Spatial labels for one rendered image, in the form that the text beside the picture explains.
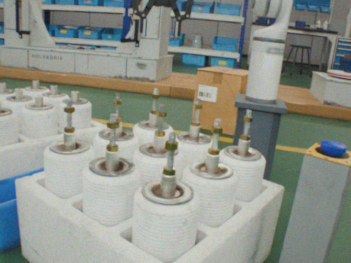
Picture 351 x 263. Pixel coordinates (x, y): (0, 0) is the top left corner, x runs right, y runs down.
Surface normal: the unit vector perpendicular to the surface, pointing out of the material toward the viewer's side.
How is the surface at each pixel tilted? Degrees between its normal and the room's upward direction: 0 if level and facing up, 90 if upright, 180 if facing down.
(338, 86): 90
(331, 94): 90
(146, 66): 90
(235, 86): 90
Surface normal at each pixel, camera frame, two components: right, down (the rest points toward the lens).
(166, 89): -0.22, 0.26
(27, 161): 0.77, 0.25
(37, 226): -0.62, 0.18
